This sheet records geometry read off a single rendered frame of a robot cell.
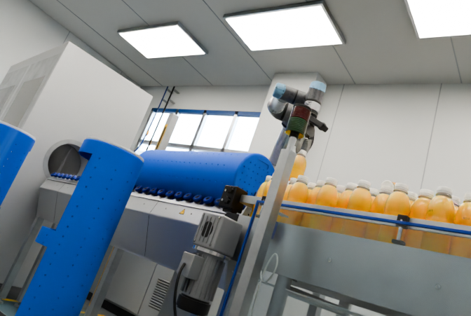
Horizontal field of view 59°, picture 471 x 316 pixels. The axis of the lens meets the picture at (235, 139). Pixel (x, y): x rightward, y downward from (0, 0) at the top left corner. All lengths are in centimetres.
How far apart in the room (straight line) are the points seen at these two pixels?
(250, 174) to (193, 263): 59
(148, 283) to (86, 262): 245
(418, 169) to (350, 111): 113
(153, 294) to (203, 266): 276
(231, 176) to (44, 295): 86
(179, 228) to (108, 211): 33
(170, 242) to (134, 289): 241
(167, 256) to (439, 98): 382
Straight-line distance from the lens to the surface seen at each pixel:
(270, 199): 127
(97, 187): 180
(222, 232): 142
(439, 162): 474
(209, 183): 189
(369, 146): 499
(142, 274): 433
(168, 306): 246
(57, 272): 181
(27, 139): 255
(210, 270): 143
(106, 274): 263
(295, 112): 135
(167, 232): 201
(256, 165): 187
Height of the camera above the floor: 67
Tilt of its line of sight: 18 degrees up
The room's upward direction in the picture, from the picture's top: 20 degrees clockwise
